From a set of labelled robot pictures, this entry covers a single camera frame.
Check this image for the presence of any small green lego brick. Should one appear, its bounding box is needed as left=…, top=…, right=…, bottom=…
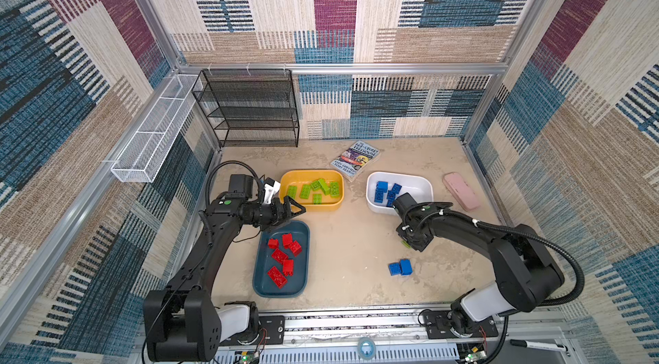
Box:
left=287, top=185, right=299, bottom=199

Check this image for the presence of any paperback children's book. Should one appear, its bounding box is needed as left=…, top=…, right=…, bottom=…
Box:
left=331, top=140, right=381, bottom=181

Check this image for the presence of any white marker pen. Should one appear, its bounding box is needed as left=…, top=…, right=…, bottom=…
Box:
left=510, top=339, right=568, bottom=353

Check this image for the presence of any white wire mesh basket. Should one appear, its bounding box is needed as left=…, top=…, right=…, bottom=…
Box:
left=111, top=74, right=197, bottom=183

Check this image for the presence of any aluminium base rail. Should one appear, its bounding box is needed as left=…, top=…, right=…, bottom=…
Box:
left=128, top=300, right=567, bottom=364

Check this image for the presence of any pink pencil case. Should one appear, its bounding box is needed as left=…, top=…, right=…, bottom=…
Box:
left=443, top=172, right=481, bottom=211

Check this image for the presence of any red square lego brick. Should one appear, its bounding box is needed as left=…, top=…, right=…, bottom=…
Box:
left=288, top=240, right=302, bottom=257

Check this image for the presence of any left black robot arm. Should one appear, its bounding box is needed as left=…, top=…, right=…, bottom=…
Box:
left=140, top=163, right=307, bottom=363

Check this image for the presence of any yellow plastic bin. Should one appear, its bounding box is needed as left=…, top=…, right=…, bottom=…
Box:
left=279, top=169, right=344, bottom=211

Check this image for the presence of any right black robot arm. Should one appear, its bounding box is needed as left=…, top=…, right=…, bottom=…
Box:
left=393, top=193, right=585, bottom=332

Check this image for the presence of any black wire shelf rack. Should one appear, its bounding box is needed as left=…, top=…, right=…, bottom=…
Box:
left=192, top=69, right=300, bottom=147

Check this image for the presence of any blue tall brick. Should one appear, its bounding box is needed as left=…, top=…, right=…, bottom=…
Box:
left=399, top=259, right=414, bottom=276

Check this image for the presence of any red long lego brick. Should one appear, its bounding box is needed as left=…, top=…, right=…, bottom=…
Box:
left=267, top=266, right=288, bottom=289

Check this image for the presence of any green long lego brick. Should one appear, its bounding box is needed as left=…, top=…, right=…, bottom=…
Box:
left=300, top=184, right=312, bottom=199

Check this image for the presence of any green long brick bottom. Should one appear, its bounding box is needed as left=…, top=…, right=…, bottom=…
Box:
left=329, top=181, right=342, bottom=198

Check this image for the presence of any dark teal plastic bin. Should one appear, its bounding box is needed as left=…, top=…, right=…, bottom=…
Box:
left=252, top=222, right=311, bottom=298

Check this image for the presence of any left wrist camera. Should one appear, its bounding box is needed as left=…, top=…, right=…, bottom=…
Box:
left=259, top=177, right=281, bottom=204

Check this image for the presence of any white plastic bin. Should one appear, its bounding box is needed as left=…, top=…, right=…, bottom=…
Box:
left=367, top=171, right=434, bottom=216

